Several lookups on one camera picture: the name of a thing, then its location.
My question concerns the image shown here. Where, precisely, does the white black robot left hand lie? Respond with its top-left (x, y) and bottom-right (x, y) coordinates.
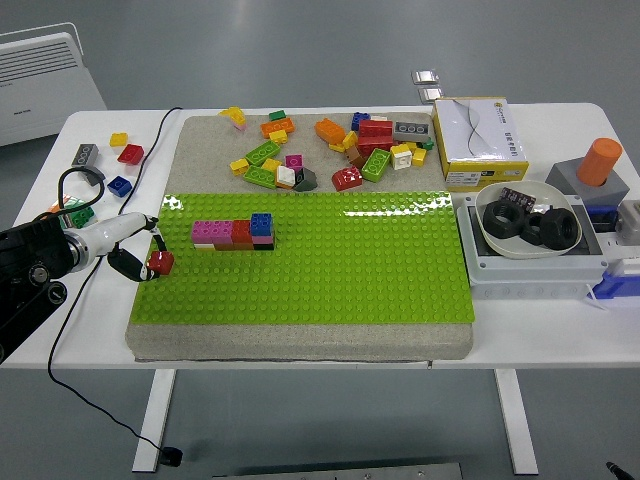
top-left (83, 211), bottom-right (170, 284)

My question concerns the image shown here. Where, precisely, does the red square brick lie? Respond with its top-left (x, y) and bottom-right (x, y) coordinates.
top-left (116, 143), bottom-right (146, 166)
top-left (230, 218), bottom-right (254, 246)
top-left (146, 250), bottom-right (176, 278)

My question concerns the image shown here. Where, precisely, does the grey three-hole brick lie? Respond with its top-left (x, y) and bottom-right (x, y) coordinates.
top-left (71, 143), bottom-right (100, 169)
top-left (393, 120), bottom-right (432, 144)

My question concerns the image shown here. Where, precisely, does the long pink brick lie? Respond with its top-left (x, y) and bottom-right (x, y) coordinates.
top-left (191, 219), bottom-right (235, 245)

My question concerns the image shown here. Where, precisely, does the long lime green brick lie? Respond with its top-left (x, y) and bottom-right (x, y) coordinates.
top-left (242, 165), bottom-right (279, 190)
top-left (243, 139), bottom-right (282, 167)
top-left (360, 147), bottom-right (392, 184)

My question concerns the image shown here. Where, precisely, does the yellow pink slope brick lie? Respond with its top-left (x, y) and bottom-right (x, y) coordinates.
top-left (218, 106), bottom-right (248, 132)

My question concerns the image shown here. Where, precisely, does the long orange brick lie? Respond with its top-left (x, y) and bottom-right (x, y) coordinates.
top-left (259, 118), bottom-right (296, 140)

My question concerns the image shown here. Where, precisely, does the black grey slope brick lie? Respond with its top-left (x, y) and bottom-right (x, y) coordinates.
top-left (292, 167), bottom-right (319, 194)

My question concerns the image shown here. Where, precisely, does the green studded baseplate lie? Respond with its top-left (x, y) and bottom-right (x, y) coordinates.
top-left (127, 191), bottom-right (476, 326)

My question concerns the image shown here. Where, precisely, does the red curved brick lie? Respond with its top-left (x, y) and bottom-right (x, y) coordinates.
top-left (331, 166), bottom-right (365, 193)

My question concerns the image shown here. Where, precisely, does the large red brick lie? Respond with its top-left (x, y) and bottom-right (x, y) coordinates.
top-left (357, 118), bottom-right (395, 156)

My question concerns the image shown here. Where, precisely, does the white brick with yellow top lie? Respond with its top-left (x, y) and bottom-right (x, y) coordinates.
top-left (389, 143), bottom-right (413, 172)

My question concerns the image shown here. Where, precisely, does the white table leg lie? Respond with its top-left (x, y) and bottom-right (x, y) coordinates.
top-left (130, 368), bottom-right (177, 474)
top-left (492, 368), bottom-right (540, 475)

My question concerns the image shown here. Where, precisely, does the grey-brown foam mat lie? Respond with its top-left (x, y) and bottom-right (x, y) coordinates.
top-left (123, 112), bottom-right (476, 362)

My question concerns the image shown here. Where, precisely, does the white panel heater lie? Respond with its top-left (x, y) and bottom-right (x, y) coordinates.
top-left (0, 22), bottom-right (109, 149)

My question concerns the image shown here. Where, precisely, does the white zip tie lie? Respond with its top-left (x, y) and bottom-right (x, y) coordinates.
top-left (582, 284), bottom-right (611, 312)

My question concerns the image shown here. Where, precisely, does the blue white plastic block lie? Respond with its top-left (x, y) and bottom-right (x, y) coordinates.
top-left (587, 257), bottom-right (640, 301)

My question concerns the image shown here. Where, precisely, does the grey junction box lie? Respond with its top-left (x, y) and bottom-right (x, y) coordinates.
top-left (455, 192), bottom-right (609, 301)

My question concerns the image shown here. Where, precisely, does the white bowl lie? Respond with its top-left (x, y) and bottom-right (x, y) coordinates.
top-left (473, 180), bottom-right (585, 260)

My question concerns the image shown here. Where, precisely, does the large black hex nut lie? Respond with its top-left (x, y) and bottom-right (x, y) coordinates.
top-left (482, 201), bottom-right (527, 241)
top-left (539, 207), bottom-right (581, 250)

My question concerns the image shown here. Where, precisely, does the small black hex nut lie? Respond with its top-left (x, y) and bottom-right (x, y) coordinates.
top-left (519, 212), bottom-right (547, 246)

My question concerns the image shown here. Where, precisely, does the grey metal connector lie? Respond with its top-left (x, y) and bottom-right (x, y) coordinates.
top-left (614, 199), bottom-right (640, 234)

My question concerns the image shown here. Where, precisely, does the grey metal plate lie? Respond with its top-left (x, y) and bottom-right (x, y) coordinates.
top-left (212, 462), bottom-right (464, 480)

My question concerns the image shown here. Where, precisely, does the purple circuit board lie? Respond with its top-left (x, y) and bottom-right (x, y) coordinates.
top-left (498, 187), bottom-right (537, 211)

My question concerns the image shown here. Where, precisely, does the grey block with hole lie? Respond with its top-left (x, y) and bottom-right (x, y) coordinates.
top-left (544, 159), bottom-right (631, 207)

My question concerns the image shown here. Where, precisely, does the orange cylinder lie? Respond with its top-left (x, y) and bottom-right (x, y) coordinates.
top-left (576, 137), bottom-right (624, 189)

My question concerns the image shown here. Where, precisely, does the white yellow cardboard box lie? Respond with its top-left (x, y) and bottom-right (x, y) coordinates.
top-left (430, 96), bottom-right (530, 190)

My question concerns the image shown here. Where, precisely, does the black robot hand cable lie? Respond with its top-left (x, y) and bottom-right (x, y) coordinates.
top-left (57, 167), bottom-right (106, 221)

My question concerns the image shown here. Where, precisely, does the black power cord with plug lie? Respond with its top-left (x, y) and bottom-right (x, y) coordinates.
top-left (46, 105), bottom-right (185, 468)

